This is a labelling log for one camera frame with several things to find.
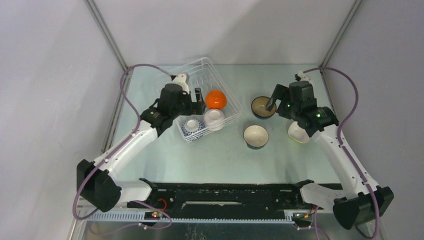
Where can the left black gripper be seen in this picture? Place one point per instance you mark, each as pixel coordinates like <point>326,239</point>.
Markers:
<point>194,108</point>

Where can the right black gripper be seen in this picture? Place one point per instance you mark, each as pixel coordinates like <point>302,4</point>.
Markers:
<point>282,93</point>

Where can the orange bowl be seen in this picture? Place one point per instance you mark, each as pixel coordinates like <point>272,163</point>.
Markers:
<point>216,99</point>

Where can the dark blue floral bowl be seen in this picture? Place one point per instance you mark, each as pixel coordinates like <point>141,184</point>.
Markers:
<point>258,108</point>

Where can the plain white bowl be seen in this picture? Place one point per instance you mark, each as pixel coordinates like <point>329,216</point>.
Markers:
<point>214,119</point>

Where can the blue white patterned bowl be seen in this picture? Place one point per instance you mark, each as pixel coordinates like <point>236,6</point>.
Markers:
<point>191,129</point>

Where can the lime green square bowl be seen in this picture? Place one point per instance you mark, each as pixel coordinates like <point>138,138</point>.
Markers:
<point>296,133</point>

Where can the teal bowl white dots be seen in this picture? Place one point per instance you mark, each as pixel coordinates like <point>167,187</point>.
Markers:
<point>255,137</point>

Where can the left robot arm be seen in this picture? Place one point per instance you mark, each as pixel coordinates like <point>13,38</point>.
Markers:
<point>97,180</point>

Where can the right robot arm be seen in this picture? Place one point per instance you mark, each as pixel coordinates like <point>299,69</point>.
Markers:
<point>361,198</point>

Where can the white wire dish rack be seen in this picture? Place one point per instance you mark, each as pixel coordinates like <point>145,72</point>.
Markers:
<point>203,74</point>

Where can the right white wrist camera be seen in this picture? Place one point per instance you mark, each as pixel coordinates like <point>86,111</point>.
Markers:
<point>301,76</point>

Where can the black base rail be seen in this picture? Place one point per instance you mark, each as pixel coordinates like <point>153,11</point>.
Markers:
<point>230,201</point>

